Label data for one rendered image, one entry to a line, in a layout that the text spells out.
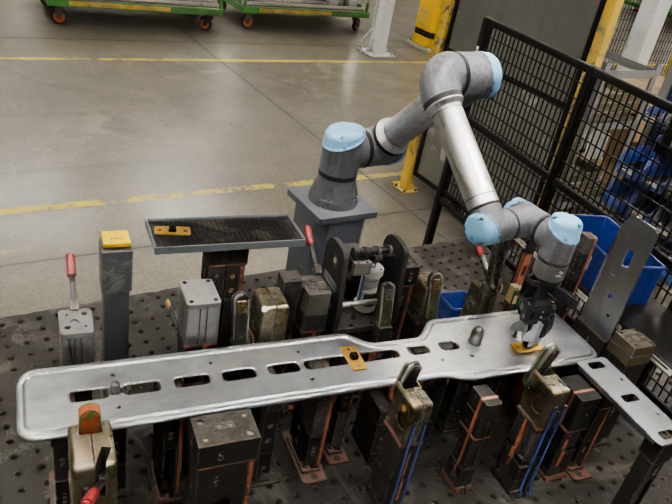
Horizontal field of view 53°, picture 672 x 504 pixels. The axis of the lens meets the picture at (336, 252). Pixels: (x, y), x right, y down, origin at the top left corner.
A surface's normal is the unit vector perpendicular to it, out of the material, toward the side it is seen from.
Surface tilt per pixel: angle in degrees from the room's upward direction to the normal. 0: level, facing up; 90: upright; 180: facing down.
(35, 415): 0
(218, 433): 0
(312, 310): 90
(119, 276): 90
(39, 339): 0
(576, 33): 91
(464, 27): 91
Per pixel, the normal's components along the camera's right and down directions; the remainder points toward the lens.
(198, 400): 0.17, -0.85
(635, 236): -0.91, 0.06
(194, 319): 0.37, 0.52
